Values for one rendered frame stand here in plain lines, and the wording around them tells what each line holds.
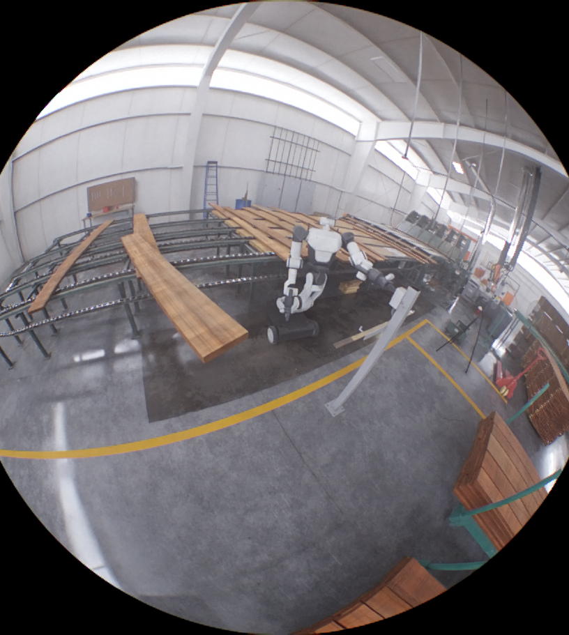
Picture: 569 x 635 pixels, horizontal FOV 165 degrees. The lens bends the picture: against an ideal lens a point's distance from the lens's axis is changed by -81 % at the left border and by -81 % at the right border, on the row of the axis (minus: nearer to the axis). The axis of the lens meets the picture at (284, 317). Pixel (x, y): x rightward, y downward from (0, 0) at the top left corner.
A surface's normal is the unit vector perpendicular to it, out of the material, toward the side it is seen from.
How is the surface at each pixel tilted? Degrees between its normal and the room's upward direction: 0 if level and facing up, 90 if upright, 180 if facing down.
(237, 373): 0
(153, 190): 87
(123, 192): 90
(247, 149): 91
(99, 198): 90
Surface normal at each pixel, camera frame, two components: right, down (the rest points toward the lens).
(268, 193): 0.50, 0.60
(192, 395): 0.18, -0.77
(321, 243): 0.00, 0.51
